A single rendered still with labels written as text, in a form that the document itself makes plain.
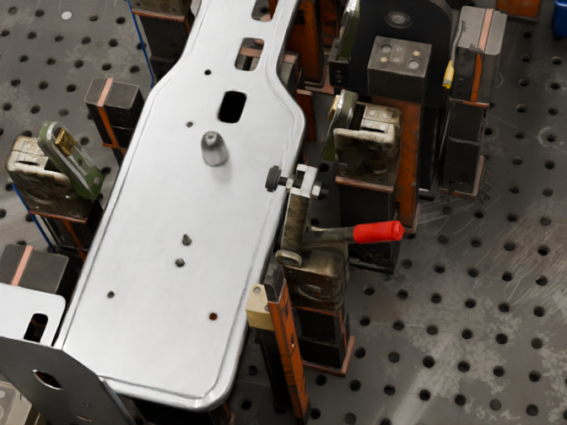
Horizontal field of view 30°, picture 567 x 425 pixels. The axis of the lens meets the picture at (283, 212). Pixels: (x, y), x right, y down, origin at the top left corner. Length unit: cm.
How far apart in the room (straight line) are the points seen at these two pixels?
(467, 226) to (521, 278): 12
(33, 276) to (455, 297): 62
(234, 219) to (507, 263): 48
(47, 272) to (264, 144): 32
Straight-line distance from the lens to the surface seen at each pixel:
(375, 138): 129
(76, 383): 101
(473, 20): 138
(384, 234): 114
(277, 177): 109
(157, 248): 132
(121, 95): 145
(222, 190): 134
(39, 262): 137
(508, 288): 160
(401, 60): 128
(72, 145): 132
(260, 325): 123
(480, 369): 155
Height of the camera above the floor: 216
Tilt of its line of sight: 62 degrees down
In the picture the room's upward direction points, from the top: 10 degrees counter-clockwise
